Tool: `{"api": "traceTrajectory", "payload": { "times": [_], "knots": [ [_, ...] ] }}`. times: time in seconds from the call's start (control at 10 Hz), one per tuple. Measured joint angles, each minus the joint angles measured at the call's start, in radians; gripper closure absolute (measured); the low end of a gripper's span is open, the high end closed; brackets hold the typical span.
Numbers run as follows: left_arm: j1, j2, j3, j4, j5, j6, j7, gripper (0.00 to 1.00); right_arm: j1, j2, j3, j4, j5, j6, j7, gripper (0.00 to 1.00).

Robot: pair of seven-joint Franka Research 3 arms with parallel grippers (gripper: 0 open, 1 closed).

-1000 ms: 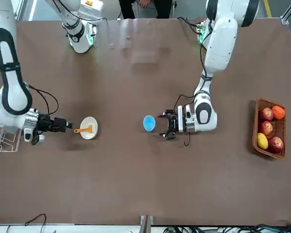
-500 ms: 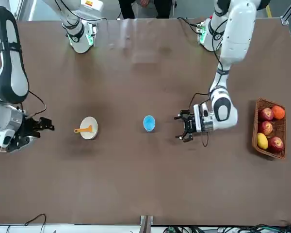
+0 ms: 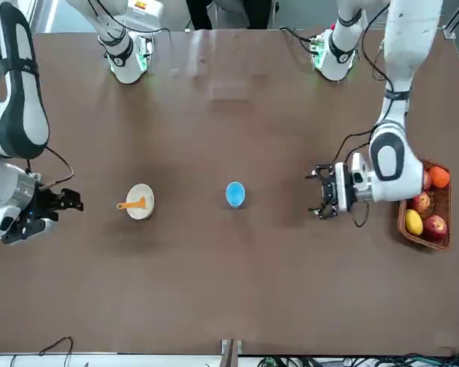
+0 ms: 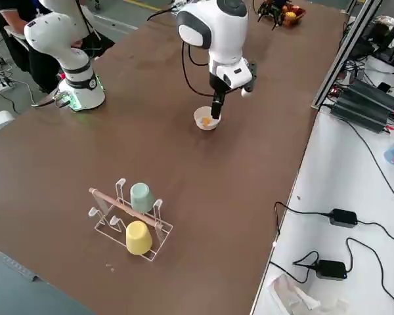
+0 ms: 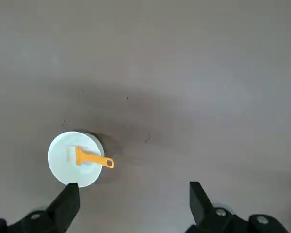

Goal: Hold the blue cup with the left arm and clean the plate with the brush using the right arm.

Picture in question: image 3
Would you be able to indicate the yellow lemon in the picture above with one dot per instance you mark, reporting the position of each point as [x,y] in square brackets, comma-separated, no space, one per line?
[414,221]

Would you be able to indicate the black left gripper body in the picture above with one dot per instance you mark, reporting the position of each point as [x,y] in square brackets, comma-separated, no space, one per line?
[329,191]

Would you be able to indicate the person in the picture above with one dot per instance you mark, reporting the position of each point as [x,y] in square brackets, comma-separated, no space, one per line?
[252,15]

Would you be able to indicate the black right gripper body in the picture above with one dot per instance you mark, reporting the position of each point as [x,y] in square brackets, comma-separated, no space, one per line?
[42,208]

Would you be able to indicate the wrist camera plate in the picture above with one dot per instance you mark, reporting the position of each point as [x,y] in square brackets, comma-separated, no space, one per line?
[341,187]
[30,233]

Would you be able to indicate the blue cup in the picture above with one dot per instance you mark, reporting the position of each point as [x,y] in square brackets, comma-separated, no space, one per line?
[235,193]

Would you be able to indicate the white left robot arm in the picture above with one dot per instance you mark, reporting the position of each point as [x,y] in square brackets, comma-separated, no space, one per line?
[405,46]

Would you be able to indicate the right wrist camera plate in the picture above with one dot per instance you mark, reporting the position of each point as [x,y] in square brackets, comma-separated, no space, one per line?
[30,233]

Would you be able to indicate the red apple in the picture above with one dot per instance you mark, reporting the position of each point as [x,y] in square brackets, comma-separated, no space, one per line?
[427,180]
[420,202]
[435,227]

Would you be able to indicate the orange brush white bristles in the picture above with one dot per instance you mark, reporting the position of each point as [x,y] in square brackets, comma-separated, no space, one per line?
[132,205]

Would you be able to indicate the orange fruit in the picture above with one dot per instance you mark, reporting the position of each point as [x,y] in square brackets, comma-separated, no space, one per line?
[439,176]

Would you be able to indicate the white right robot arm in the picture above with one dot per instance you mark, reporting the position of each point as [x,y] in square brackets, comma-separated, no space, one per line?
[19,114]

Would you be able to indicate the metal table bracket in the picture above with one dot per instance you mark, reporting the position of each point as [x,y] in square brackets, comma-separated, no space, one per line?
[231,351]

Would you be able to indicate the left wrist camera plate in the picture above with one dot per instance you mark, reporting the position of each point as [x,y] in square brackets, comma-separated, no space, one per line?
[341,187]

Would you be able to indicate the white bowl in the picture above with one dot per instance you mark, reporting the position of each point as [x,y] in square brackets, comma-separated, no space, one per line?
[141,191]

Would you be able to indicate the brown wicker basket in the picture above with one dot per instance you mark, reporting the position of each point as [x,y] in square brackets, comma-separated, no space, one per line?
[441,206]

